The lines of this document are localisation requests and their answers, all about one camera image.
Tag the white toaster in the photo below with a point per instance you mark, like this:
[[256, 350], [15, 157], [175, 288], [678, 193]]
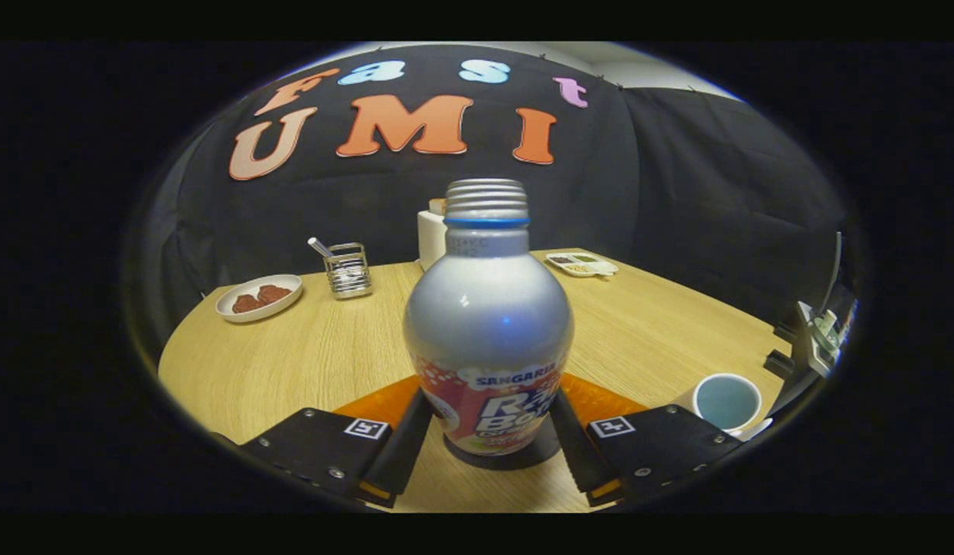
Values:
[[430, 243]]

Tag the white divided sauce tray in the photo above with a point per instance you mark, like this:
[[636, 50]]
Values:
[[581, 264]]

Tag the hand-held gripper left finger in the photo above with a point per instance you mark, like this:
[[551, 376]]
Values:
[[403, 455]]

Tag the brown meat piece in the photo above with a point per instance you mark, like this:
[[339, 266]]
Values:
[[245, 304], [274, 294]]

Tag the white round plate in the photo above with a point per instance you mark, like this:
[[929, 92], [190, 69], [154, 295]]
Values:
[[284, 304]]

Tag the silver juice bottle pink label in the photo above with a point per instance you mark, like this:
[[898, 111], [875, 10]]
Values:
[[488, 324]]

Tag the white green device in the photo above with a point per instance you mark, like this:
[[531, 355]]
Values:
[[824, 331]]

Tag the wooden table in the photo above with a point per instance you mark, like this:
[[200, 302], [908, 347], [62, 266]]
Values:
[[322, 362]]

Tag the dark brown round coaster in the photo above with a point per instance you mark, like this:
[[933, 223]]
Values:
[[538, 455]]

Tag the black backdrop cloth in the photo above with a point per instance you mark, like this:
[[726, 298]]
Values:
[[677, 193]]

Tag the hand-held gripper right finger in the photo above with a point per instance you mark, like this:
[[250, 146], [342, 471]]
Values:
[[573, 455]]

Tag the toast slice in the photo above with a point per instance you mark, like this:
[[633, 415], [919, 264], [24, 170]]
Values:
[[437, 206]]

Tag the white cup blue inside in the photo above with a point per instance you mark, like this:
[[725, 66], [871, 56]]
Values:
[[723, 401]]

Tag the black clamp block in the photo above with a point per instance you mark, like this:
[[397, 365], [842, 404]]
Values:
[[777, 362]]

